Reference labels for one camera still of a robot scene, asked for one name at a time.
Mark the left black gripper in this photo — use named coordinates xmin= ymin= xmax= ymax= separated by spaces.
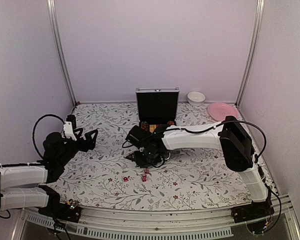
xmin=57 ymin=128 xmax=99 ymax=168

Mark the red playing card deck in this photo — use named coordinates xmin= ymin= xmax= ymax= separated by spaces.
xmin=149 ymin=124 xmax=162 ymax=133

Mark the aluminium poker case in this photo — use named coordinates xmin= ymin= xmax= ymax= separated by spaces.
xmin=135 ymin=86 xmax=181 ymax=161

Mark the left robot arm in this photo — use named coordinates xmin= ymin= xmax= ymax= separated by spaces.
xmin=0 ymin=128 xmax=98 ymax=217

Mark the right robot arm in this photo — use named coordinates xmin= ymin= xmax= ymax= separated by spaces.
xmin=125 ymin=116 xmax=270 ymax=218

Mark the triangular all in button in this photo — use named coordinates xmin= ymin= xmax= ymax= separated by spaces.
xmin=124 ymin=152 xmax=136 ymax=162

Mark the left poker chip row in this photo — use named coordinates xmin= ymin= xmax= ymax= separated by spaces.
xmin=140 ymin=121 xmax=149 ymax=132

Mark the poker chip row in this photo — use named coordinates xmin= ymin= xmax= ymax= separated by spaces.
xmin=140 ymin=121 xmax=149 ymax=132
xmin=167 ymin=121 xmax=175 ymax=126

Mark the right poker chip row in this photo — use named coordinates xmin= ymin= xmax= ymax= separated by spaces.
xmin=167 ymin=121 xmax=175 ymax=126

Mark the white bowl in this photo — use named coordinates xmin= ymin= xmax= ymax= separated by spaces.
xmin=187 ymin=91 xmax=206 ymax=107

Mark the pink plate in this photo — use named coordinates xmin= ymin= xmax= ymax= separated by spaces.
xmin=207 ymin=102 xmax=239 ymax=122

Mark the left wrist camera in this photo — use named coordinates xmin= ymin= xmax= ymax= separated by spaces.
xmin=63 ymin=114 xmax=77 ymax=141

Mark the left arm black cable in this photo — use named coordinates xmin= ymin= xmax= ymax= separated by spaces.
xmin=31 ymin=114 xmax=66 ymax=161

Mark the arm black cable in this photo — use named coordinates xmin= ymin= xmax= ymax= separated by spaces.
xmin=31 ymin=114 xmax=66 ymax=161
xmin=179 ymin=120 xmax=283 ymax=233

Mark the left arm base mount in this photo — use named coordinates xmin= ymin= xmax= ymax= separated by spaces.
xmin=38 ymin=198 xmax=82 ymax=223

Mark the front aluminium rail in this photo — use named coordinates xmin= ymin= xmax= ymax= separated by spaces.
xmin=11 ymin=194 xmax=300 ymax=240

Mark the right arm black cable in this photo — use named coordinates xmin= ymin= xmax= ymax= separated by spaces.
xmin=179 ymin=120 xmax=283 ymax=233

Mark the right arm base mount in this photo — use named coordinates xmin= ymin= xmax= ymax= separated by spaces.
xmin=231 ymin=199 xmax=275 ymax=223

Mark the left aluminium frame post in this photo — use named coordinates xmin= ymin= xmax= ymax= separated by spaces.
xmin=46 ymin=0 xmax=77 ymax=107

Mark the aluminium frame post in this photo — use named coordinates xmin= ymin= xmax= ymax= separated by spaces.
xmin=235 ymin=0 xmax=265 ymax=109
xmin=46 ymin=0 xmax=77 ymax=107

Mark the right aluminium frame post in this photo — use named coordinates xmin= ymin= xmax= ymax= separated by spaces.
xmin=235 ymin=0 xmax=265 ymax=109

